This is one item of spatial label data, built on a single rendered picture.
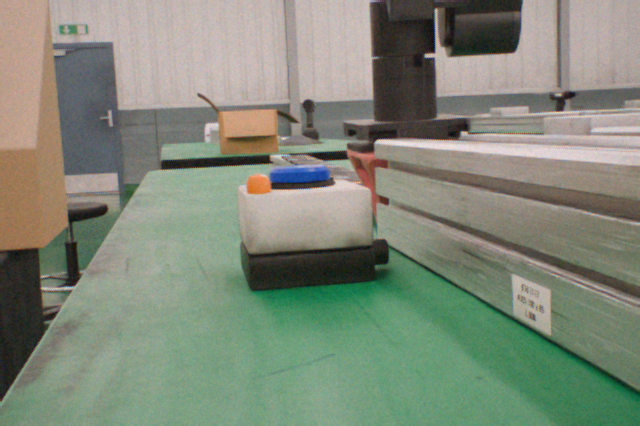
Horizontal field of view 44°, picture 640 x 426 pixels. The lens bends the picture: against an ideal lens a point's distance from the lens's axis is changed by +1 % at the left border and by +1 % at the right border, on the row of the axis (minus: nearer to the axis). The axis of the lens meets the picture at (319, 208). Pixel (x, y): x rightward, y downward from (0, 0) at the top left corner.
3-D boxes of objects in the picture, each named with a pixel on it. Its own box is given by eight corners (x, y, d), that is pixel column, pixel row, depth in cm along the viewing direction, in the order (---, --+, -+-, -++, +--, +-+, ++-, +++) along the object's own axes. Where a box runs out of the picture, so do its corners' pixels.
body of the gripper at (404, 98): (473, 137, 70) (472, 52, 68) (362, 146, 67) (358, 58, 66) (444, 132, 76) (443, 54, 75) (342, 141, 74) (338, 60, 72)
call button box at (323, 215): (241, 268, 56) (236, 181, 56) (373, 258, 58) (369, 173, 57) (249, 291, 48) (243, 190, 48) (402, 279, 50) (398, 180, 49)
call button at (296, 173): (267, 194, 54) (266, 165, 54) (325, 191, 55) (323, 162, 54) (274, 199, 50) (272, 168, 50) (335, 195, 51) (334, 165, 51)
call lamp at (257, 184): (246, 192, 50) (245, 173, 49) (270, 191, 50) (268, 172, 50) (248, 194, 48) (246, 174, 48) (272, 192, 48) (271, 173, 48)
